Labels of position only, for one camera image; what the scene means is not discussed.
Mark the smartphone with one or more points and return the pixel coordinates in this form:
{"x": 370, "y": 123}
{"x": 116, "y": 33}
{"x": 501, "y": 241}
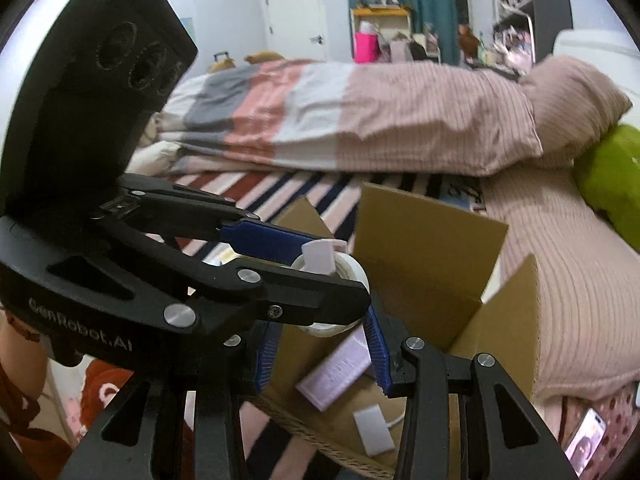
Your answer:
{"x": 585, "y": 442}

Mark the pale pink plastic piece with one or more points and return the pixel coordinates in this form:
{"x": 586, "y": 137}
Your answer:
{"x": 320, "y": 257}

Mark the teal curtain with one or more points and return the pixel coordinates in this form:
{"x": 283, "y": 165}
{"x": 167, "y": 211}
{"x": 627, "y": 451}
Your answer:
{"x": 425, "y": 0}

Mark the dark brown plush toy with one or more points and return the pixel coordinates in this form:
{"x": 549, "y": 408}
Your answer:
{"x": 467, "y": 40}

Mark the pink dotted bed sheet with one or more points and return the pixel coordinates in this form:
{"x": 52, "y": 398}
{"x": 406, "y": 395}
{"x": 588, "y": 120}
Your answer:
{"x": 620, "y": 410}

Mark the bright pink gift bag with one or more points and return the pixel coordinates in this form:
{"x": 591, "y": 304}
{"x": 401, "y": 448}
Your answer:
{"x": 366, "y": 47}

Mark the pink striped pillow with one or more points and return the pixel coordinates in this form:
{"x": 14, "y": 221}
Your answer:
{"x": 570, "y": 105}

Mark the person's left forearm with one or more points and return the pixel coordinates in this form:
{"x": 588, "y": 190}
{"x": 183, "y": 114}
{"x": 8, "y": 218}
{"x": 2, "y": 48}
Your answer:
{"x": 12, "y": 360}

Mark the red bear print cloth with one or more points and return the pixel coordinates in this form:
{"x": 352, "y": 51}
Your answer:
{"x": 102, "y": 390}

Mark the yellow shelf unit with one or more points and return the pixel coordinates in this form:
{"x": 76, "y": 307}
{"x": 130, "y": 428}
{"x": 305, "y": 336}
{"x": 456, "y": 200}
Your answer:
{"x": 380, "y": 11}

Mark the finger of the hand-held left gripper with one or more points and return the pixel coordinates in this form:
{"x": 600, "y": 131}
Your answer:
{"x": 310, "y": 300}
{"x": 265, "y": 241}

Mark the brown plush bear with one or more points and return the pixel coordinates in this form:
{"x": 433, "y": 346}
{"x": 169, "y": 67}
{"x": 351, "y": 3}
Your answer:
{"x": 262, "y": 56}
{"x": 220, "y": 65}

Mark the dark bookshelf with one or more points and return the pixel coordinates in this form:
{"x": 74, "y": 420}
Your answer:
{"x": 520, "y": 5}

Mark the brown cardboard box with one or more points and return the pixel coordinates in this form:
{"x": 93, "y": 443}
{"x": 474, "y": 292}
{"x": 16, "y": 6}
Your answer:
{"x": 425, "y": 245}

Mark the cream puffy quilt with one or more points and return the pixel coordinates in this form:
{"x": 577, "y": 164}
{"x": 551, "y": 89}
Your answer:
{"x": 150, "y": 157}

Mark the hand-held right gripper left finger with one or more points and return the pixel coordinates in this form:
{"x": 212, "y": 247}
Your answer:
{"x": 267, "y": 355}

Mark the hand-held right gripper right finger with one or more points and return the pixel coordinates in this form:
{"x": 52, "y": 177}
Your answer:
{"x": 382, "y": 360}

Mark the small wall poster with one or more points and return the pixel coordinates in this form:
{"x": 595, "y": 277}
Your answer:
{"x": 187, "y": 26}

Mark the pink rectangular box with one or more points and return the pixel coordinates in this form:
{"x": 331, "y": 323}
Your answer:
{"x": 330, "y": 375}

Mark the pink ribbed bedspread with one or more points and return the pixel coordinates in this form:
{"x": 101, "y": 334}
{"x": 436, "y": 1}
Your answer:
{"x": 575, "y": 285}

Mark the clear tape roll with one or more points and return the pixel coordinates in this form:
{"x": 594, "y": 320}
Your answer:
{"x": 352, "y": 266}

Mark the white door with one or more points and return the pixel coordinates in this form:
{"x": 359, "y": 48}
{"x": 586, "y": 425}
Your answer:
{"x": 295, "y": 15}

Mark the white bed headboard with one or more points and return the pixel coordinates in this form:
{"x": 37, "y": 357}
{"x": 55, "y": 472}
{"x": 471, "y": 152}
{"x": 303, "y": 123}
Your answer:
{"x": 600, "y": 50}

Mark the striped fleece blanket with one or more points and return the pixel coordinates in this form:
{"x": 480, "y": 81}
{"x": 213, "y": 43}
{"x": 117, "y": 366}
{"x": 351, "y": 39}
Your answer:
{"x": 260, "y": 190}

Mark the striped patchwork duvet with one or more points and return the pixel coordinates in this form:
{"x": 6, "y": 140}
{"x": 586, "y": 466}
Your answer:
{"x": 350, "y": 120}

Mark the white charger adapter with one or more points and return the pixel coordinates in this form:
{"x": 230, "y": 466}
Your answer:
{"x": 372, "y": 430}

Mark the green plush toy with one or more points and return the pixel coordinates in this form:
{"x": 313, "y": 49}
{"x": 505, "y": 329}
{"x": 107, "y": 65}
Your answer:
{"x": 615, "y": 180}

